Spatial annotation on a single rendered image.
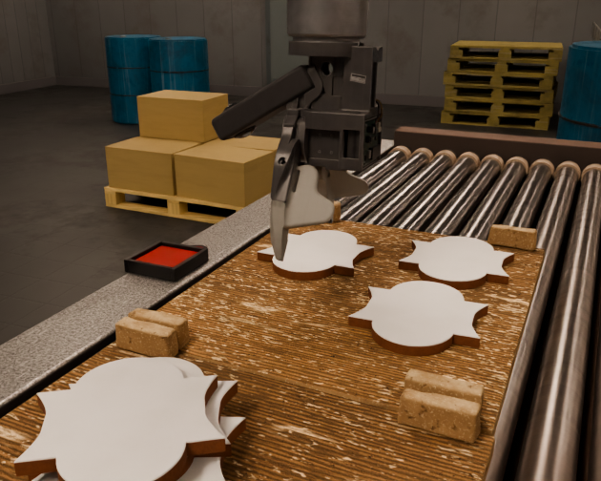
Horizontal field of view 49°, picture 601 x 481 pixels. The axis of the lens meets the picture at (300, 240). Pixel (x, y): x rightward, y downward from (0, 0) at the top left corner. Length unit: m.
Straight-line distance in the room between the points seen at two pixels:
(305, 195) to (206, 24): 8.30
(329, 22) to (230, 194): 3.12
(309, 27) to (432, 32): 7.30
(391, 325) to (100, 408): 0.29
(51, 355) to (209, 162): 3.10
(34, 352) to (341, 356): 0.30
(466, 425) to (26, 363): 0.41
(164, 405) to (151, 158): 3.53
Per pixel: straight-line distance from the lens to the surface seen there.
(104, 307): 0.76
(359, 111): 0.62
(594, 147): 1.47
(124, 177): 4.12
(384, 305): 0.67
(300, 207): 0.61
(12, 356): 0.70
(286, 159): 0.61
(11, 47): 9.79
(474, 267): 0.78
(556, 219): 1.08
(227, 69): 8.80
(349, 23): 0.62
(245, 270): 0.78
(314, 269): 0.75
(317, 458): 0.49
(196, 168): 3.79
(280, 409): 0.53
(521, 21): 7.79
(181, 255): 0.85
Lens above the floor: 1.24
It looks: 21 degrees down
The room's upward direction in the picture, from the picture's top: straight up
